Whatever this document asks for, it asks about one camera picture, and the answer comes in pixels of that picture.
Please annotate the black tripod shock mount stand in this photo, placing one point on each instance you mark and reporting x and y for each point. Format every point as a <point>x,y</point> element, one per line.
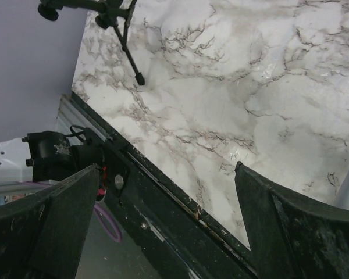
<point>109,14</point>

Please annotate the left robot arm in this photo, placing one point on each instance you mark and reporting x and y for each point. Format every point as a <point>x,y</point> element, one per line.
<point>44,156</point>

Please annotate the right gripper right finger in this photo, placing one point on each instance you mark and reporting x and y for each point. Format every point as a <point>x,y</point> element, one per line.
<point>291,235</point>

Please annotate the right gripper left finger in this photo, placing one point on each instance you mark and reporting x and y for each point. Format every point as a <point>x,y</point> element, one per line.
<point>42,235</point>

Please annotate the black front mounting rail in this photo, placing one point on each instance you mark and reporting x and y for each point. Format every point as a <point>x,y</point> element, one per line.
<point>178,238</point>

